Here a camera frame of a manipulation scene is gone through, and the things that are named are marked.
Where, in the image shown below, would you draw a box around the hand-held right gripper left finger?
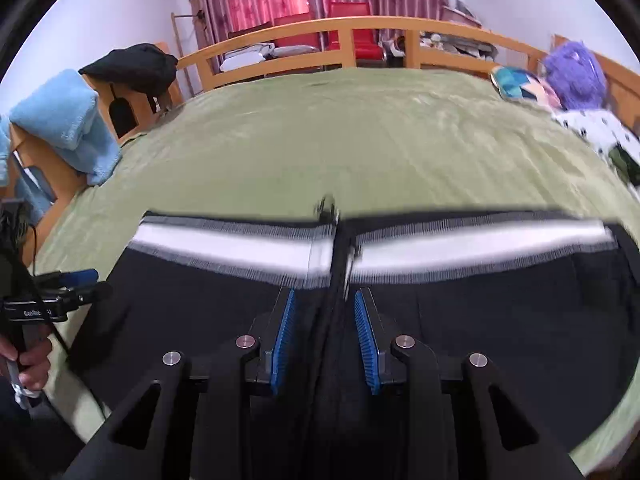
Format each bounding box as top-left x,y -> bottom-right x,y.
65,287 -> 298,480

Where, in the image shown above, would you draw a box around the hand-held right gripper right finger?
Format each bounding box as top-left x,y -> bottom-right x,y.
352,287 -> 586,480

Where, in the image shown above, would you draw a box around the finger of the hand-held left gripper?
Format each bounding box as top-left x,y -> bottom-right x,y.
47,269 -> 100,288
62,282 -> 114,309

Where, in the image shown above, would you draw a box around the black pants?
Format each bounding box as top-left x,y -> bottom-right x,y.
67,197 -> 640,480

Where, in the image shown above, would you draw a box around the person's left hand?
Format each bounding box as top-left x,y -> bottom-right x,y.
0,337 -> 53,395

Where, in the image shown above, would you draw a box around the light blue garment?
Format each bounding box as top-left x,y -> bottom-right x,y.
0,115 -> 56,221

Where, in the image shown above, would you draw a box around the light blue towel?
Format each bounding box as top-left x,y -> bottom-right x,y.
9,69 -> 122,187

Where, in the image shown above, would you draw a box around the green bed blanket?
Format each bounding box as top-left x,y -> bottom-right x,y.
35,67 -> 640,476

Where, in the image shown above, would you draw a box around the black garment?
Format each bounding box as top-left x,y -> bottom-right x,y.
79,43 -> 179,111

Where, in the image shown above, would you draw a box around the wooden rack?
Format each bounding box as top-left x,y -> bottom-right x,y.
171,9 -> 208,96

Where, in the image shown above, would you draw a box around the white grey folded bedding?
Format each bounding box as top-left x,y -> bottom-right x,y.
220,42 -> 321,73

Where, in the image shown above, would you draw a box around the geometric patterned pillow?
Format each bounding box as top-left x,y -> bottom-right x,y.
490,64 -> 563,110

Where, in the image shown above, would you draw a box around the dark wooden chair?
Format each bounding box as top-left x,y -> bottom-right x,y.
227,21 -> 275,48

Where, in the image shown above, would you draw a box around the red chair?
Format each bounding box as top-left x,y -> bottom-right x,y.
326,1 -> 387,63
272,12 -> 316,49

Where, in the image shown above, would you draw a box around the white floral pillow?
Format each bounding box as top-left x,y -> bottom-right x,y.
552,107 -> 640,181

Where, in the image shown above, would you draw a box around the dark green cloth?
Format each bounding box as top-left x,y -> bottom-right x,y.
607,142 -> 640,186

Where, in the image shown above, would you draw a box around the purple plush toy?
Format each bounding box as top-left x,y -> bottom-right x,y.
542,41 -> 611,111

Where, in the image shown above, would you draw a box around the desk clutter pile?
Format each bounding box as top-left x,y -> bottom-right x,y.
385,0 -> 501,61

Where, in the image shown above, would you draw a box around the black cable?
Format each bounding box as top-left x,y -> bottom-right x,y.
27,222 -> 108,423

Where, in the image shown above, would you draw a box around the wooden bed frame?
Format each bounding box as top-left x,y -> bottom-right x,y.
0,16 -> 640,231

